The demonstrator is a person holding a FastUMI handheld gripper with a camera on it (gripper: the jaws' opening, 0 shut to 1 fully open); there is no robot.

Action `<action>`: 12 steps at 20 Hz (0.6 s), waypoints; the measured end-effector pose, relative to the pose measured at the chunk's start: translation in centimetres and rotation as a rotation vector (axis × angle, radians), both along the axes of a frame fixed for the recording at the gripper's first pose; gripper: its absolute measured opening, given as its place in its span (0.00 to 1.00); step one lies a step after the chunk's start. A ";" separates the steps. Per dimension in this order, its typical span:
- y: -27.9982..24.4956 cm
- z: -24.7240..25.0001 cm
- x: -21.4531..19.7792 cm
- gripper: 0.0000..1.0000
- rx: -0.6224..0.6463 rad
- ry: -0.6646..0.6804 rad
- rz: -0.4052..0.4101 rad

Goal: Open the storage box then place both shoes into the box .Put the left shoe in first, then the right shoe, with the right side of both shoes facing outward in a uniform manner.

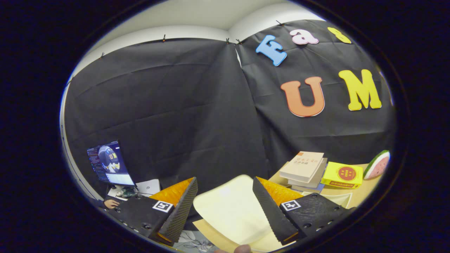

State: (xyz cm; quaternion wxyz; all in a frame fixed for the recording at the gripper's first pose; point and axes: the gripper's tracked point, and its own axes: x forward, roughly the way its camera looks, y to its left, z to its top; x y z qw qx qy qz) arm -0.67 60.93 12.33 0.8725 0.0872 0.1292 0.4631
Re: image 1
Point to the cream storage box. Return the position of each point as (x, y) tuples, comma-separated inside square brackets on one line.
[(228, 207)]

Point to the beige book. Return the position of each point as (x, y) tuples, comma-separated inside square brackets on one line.
[(304, 165)]

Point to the white paper sheet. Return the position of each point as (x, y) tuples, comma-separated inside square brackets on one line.
[(147, 188)]

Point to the grey book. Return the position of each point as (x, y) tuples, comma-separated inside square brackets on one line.
[(318, 177)]

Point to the yellow book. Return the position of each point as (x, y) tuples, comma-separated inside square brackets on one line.
[(342, 174)]

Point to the blue book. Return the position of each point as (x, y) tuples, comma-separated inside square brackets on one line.
[(309, 189)]

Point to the computer monitor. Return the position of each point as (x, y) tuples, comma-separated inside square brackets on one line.
[(110, 163)]

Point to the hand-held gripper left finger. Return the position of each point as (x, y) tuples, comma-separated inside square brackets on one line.
[(177, 214)]

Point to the watermelon slice plush toy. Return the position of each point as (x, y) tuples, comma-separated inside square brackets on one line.
[(378, 165)]

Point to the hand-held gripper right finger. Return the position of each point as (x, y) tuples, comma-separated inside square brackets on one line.
[(274, 214)]

